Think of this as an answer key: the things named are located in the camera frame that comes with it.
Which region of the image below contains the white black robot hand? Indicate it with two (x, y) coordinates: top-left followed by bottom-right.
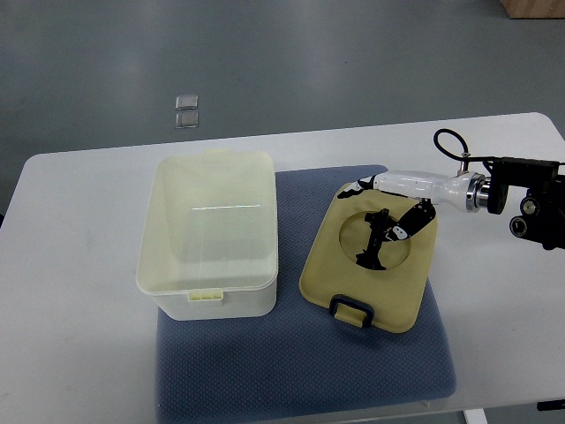
(337, 171), (490, 241)

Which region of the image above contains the yellow box lid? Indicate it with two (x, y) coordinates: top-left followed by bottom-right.
(299, 182), (438, 333)

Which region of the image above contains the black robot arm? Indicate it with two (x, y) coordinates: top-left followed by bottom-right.
(478, 157), (564, 250)

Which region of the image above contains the cardboard box corner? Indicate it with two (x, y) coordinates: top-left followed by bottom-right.
(500, 0), (564, 19)

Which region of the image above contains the white storage box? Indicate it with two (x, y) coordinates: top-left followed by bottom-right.
(136, 150), (278, 321)

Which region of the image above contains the white table leg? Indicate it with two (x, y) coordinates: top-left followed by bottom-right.
(463, 408), (488, 424)

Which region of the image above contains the blue grey cushion mat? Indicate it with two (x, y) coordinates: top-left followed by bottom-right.
(155, 164), (456, 423)

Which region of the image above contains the upper metal floor plate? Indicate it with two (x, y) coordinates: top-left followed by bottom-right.
(175, 94), (199, 110)

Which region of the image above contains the black cable loop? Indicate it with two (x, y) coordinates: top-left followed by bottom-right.
(433, 128), (498, 177)

